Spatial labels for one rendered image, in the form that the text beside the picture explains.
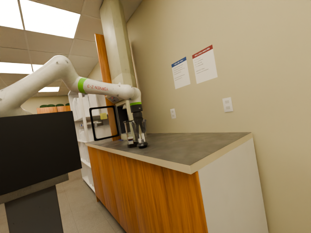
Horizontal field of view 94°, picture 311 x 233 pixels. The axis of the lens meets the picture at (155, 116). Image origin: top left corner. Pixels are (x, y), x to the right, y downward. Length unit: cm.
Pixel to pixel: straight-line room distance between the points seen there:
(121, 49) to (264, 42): 133
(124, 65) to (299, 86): 149
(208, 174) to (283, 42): 90
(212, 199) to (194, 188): 12
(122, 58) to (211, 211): 159
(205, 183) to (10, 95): 108
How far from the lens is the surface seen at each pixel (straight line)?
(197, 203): 76
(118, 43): 186
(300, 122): 121
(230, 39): 136
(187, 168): 67
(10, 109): 110
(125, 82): 171
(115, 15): 204
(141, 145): 111
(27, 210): 107
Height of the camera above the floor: 117
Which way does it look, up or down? level
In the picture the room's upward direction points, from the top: 10 degrees counter-clockwise
